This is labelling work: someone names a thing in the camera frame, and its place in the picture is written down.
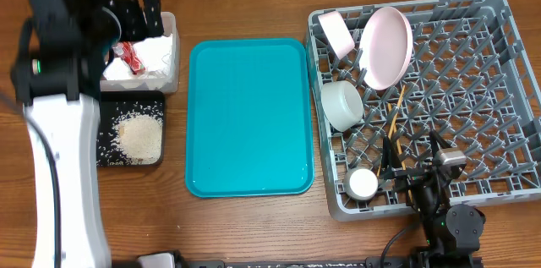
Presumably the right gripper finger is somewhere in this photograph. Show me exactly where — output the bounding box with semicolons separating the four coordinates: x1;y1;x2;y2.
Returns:
380;136;402;173
429;130;451;154

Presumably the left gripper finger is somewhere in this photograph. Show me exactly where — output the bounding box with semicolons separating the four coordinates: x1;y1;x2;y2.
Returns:
143;0;164;37
116;0;148;42

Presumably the red snack wrapper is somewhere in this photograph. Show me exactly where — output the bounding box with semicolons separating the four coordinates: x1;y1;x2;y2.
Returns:
112;41;145;75

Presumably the white napkin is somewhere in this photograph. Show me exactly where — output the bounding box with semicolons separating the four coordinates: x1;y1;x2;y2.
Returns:
103;36;173;80

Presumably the white cup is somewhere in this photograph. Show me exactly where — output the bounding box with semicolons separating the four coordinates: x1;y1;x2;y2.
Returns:
343;168;379;201

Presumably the grey bowl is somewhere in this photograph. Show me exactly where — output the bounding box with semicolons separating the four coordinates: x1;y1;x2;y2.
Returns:
321;80;364;132

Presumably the large white plate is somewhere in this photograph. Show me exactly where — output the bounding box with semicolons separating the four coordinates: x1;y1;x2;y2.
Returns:
358;7;413;90

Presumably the pile of rice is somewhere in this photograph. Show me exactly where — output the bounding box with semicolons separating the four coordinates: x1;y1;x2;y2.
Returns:
99;105;165;166

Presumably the small pink bowl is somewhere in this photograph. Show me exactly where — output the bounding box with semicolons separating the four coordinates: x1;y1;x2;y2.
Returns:
318;11;355;59

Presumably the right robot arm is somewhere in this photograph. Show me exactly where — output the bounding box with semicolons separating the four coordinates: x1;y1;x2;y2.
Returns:
378;130;486;267

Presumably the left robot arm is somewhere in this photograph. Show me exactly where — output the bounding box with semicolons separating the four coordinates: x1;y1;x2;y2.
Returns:
10;0;163;267

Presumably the grey dishwasher rack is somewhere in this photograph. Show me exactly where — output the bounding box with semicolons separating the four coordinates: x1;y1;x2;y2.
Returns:
305;0;540;222

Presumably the clear plastic bin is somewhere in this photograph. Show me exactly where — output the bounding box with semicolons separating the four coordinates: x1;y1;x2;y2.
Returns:
100;12;180;93

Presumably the black tray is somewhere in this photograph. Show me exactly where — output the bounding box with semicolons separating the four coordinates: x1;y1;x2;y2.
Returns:
96;90;167;169

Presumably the teal serving tray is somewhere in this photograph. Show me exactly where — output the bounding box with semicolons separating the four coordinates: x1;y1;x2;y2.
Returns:
185;38;314;198

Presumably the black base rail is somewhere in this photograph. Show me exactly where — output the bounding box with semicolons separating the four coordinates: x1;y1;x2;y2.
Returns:
112;250;424;268

